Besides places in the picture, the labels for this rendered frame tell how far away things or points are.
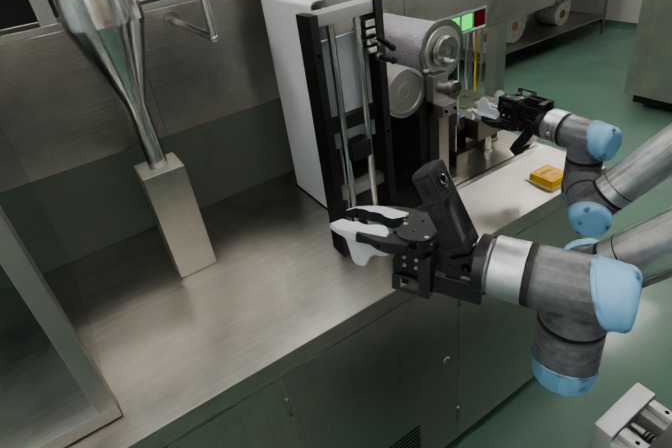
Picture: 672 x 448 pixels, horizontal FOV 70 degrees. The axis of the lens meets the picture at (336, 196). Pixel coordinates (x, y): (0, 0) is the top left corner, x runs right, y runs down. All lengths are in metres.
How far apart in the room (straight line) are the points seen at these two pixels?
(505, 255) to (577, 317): 0.10
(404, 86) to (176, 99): 0.58
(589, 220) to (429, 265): 0.51
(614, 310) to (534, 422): 1.40
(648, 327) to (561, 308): 1.78
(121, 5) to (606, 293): 0.84
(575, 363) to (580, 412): 1.37
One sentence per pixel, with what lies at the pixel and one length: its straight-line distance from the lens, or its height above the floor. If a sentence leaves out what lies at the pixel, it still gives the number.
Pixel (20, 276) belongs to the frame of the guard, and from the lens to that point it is 0.78.
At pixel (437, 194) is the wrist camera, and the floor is 1.31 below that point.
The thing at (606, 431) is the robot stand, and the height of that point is 0.77.
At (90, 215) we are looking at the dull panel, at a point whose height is 1.00.
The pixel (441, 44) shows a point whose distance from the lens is 1.25.
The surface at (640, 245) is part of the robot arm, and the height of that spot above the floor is 1.21.
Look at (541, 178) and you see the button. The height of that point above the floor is 0.92.
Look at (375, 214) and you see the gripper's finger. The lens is 0.67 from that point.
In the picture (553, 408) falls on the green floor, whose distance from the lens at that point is 1.99.
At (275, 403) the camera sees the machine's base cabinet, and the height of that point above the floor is 0.75.
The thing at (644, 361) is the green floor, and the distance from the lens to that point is 2.22.
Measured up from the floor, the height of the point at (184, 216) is 1.05.
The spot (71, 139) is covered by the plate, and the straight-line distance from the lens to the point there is 1.29.
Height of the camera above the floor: 1.62
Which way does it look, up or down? 32 degrees down
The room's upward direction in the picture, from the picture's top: 9 degrees counter-clockwise
